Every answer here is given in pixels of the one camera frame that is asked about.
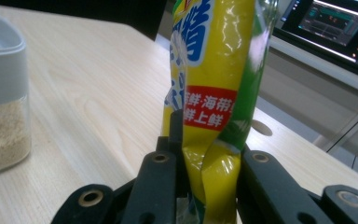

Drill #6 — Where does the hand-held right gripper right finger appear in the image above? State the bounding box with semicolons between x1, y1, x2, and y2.
238;143;255;155

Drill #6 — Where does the clear jar with grey lid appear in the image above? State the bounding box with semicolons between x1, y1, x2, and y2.
0;8;33;179

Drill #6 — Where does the white desk with metal legs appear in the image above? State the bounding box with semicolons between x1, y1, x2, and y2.
255;35;358;155

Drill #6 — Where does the computer monitor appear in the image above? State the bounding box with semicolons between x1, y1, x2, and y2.
273;0;358;84

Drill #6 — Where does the yellow seasoning packet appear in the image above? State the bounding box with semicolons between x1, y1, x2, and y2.
161;0;280;224

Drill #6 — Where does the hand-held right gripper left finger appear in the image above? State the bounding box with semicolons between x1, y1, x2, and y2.
156;108;189;200

